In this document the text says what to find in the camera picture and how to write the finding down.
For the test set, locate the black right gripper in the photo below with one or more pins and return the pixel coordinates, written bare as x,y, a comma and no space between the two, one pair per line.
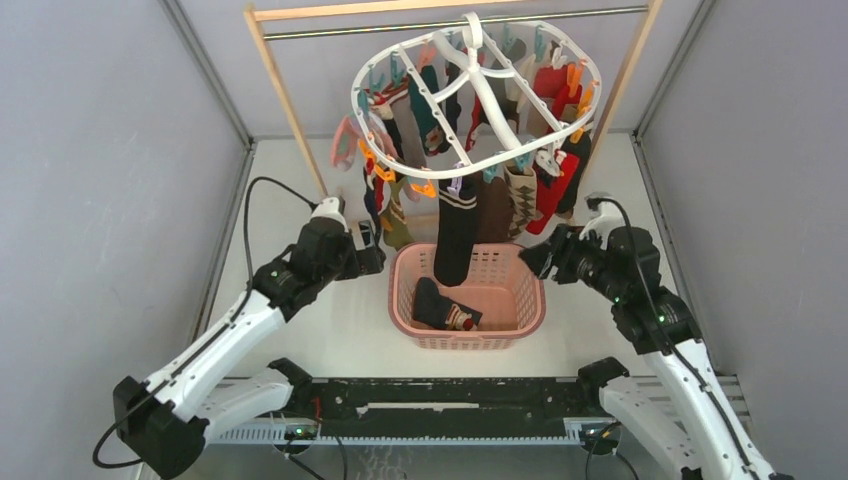
557,251

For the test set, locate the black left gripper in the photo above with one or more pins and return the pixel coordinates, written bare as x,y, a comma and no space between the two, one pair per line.
363,262

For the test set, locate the pink plastic laundry basket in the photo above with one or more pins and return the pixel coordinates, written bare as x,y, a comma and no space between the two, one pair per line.
498,285

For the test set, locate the navy blue sock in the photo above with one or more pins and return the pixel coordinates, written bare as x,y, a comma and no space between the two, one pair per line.
439,312

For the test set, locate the black sock with beige stripes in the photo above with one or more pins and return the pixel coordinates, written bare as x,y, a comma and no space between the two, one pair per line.
458,226

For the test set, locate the wooden clothes rack frame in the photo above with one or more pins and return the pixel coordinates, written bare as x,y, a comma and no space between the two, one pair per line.
256,18

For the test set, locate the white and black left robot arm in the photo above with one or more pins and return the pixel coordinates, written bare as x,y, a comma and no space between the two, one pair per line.
169,418

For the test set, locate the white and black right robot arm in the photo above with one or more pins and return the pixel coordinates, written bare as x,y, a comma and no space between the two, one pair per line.
706,440

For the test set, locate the white round clip hanger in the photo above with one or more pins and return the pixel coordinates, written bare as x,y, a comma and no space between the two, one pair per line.
479,59

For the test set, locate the olive green and orange sock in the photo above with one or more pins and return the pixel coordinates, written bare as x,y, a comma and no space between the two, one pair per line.
396,233

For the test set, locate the red sock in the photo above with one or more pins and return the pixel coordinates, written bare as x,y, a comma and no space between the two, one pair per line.
551,189

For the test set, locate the brown sock with striped toe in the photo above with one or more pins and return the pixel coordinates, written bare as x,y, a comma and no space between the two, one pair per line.
495,209

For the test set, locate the beige argyle pattern sock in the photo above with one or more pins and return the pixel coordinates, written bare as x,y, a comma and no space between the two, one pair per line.
522,188

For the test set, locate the black sock with tan toe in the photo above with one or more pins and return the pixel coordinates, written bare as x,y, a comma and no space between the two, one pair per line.
581,150

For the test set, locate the pink sock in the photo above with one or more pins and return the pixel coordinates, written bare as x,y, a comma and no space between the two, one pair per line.
345,144

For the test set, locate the dark green patterned sock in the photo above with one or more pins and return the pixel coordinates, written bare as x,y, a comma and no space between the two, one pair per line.
430,131

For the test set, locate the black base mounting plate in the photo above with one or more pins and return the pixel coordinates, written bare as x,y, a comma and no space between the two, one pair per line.
447,408

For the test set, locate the metal hanging rod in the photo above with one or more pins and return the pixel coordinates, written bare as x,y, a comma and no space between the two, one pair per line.
387,28

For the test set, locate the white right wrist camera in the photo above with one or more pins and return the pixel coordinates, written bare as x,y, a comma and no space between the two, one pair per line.
604,218

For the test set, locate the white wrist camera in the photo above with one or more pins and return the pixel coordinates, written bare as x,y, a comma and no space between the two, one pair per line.
604,218
331,208

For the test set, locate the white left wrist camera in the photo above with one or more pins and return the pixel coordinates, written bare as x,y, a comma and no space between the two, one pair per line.
331,208

